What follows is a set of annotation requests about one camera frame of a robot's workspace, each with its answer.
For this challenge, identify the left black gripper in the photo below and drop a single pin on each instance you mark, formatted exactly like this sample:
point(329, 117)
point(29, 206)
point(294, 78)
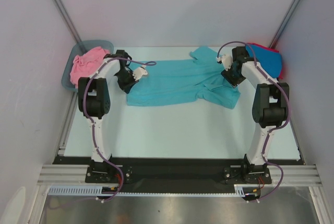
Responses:
point(127, 87)

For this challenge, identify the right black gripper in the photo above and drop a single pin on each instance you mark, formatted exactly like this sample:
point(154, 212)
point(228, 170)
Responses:
point(233, 75)

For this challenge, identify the teal t shirt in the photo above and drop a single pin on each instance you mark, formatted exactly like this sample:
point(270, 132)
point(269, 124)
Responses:
point(184, 81)

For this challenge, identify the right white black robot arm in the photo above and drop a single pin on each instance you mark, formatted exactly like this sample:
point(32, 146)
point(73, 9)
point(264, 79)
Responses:
point(271, 106)

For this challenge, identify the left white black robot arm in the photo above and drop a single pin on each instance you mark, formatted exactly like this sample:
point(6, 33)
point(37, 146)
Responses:
point(94, 101)

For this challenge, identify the blue folded t shirt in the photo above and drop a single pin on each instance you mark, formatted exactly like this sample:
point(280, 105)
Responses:
point(268, 60)

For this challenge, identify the pink crumpled t shirt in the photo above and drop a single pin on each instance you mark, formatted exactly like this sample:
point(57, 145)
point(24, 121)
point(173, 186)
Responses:
point(85, 65)

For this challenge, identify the grey plastic basket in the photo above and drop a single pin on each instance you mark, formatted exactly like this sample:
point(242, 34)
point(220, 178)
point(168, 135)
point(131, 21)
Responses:
point(80, 49)

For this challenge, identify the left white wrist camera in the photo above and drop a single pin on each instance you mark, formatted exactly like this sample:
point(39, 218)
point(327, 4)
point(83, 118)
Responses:
point(139, 73)

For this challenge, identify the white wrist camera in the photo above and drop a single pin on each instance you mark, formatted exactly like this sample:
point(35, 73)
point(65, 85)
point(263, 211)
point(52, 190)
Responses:
point(139, 73)
point(226, 60)

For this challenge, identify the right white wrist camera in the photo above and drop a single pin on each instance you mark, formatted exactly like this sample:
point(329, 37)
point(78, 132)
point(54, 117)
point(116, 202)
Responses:
point(226, 60)

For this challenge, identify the right corner aluminium post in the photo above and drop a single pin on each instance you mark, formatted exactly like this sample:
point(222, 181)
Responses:
point(283, 25)

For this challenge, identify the corner aluminium post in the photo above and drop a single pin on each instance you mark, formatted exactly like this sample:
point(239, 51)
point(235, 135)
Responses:
point(67, 20)
point(283, 25)

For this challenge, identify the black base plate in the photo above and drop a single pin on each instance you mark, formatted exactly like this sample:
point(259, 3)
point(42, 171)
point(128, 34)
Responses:
point(174, 176)

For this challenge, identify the aluminium frame rail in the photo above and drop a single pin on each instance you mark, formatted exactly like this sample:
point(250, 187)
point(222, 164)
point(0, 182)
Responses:
point(60, 174)

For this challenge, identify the grey slotted cable duct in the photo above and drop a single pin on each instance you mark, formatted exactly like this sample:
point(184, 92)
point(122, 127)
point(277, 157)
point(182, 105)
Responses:
point(102, 191)

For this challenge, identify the left corner aluminium post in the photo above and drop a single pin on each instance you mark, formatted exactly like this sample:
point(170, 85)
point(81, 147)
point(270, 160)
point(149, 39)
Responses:
point(67, 20)

